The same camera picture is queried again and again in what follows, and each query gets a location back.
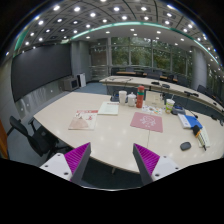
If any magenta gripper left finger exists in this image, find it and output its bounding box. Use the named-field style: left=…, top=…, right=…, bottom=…
left=41, top=143, right=91, bottom=185

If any red tall thermos bottle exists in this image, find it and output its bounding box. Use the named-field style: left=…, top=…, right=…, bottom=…
left=136, top=85, right=145, bottom=108

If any dark grey computer mouse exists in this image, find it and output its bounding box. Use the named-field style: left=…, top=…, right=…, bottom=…
left=180, top=142, right=191, bottom=151

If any black office chair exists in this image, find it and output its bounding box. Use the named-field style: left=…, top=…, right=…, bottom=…
left=7, top=115, right=61, bottom=158

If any white green booklet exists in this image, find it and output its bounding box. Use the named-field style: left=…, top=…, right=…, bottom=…
left=98, top=102, right=119, bottom=115

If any large dark wall screen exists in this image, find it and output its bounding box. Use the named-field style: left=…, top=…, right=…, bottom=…
left=11, top=45, right=72, bottom=101

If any colourful sticker sheet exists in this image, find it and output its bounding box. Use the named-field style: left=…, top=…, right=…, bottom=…
left=142, top=105, right=162, bottom=115

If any white cabinet by wall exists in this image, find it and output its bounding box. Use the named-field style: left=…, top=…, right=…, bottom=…
left=77, top=73, right=86, bottom=87

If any green white drink cup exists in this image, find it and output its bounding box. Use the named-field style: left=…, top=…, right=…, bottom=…
left=165, top=99, right=175, bottom=113

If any long rear conference table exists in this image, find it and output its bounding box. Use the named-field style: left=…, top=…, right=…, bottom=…
left=100, top=76, right=224, bottom=115

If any blue folder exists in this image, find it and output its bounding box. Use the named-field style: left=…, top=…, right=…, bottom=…
left=181, top=115, right=202, bottom=129

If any pink mouse pad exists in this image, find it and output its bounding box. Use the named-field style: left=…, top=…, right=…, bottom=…
left=131, top=112, right=163, bottom=132

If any white lidded mug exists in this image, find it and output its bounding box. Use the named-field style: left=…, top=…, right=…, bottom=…
left=128, top=92, right=136, bottom=107

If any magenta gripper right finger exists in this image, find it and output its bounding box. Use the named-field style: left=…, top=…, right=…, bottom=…
left=133, top=143, right=180, bottom=185

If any grey tape dispenser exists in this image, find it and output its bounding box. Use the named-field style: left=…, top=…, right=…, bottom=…
left=171, top=106, right=186, bottom=115

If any white notebook with pen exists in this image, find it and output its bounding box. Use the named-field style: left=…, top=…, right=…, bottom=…
left=193, top=125, right=207, bottom=150

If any white paper cup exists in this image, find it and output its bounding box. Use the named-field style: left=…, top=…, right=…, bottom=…
left=119, top=90, right=127, bottom=105

